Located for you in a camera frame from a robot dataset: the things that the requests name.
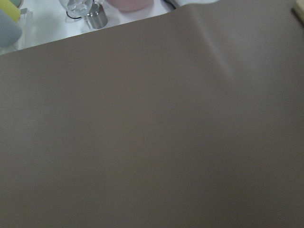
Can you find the steel shaker tin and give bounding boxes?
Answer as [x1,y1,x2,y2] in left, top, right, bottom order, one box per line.
[86,2,108,29]

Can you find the grey plastic cup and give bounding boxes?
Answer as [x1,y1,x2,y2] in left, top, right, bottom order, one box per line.
[0,9,22,48]

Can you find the yellow plastic cup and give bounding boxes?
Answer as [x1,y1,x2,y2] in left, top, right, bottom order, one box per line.
[0,0,20,22]

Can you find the pink bowl with ice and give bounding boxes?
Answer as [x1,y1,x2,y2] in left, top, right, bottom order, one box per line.
[107,0,153,12]

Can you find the wine glass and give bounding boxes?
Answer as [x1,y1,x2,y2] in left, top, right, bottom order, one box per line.
[59,0,93,18]

